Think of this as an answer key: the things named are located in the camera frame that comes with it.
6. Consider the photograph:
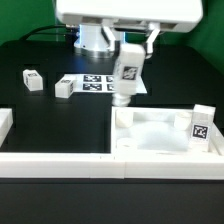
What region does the white fiducial marker sheet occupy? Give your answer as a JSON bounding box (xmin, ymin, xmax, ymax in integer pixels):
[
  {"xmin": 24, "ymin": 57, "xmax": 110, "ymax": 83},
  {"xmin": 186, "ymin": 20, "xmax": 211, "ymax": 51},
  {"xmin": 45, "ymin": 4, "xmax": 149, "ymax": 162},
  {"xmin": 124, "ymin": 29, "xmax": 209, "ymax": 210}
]
[{"xmin": 61, "ymin": 74, "xmax": 147, "ymax": 94}]

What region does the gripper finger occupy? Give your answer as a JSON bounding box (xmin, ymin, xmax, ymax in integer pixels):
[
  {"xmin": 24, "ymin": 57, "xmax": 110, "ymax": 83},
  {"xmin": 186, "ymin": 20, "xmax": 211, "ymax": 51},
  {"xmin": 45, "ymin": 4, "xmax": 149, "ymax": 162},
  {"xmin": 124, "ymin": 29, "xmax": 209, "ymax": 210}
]
[
  {"xmin": 144, "ymin": 28, "xmax": 160, "ymax": 59},
  {"xmin": 101, "ymin": 26, "xmax": 120, "ymax": 53}
]

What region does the white square table top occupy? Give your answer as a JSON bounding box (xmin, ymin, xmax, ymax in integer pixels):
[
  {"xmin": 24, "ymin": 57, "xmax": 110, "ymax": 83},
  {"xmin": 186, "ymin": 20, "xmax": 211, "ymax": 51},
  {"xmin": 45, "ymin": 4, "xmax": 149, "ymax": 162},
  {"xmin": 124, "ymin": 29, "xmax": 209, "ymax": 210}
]
[{"xmin": 111, "ymin": 107, "xmax": 224, "ymax": 156}]

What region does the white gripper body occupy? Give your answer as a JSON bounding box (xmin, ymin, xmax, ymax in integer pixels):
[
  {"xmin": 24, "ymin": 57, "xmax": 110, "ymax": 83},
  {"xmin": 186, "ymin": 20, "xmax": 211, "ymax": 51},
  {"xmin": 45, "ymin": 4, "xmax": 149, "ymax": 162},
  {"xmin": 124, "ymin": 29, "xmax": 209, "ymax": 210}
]
[{"xmin": 56, "ymin": 0, "xmax": 203, "ymax": 32}]

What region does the white U-shaped obstacle fence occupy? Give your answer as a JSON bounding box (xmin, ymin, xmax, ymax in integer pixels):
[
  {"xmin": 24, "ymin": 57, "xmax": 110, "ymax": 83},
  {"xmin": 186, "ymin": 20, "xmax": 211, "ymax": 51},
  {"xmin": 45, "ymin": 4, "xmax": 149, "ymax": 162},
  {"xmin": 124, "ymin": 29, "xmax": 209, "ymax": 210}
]
[{"xmin": 0, "ymin": 108, "xmax": 224, "ymax": 181}]

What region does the black cable bundle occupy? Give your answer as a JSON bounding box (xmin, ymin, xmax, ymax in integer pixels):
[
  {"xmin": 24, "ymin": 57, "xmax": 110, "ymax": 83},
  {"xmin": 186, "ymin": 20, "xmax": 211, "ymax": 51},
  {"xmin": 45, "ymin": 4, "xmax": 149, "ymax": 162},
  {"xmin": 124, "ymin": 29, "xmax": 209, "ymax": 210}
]
[{"xmin": 19, "ymin": 23, "xmax": 80, "ymax": 43}]

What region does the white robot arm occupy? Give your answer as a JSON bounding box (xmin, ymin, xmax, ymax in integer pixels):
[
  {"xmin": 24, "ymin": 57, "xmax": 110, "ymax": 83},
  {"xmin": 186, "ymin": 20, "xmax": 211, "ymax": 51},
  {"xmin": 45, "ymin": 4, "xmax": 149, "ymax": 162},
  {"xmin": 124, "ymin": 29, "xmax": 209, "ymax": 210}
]
[{"xmin": 55, "ymin": 0, "xmax": 203, "ymax": 57}]

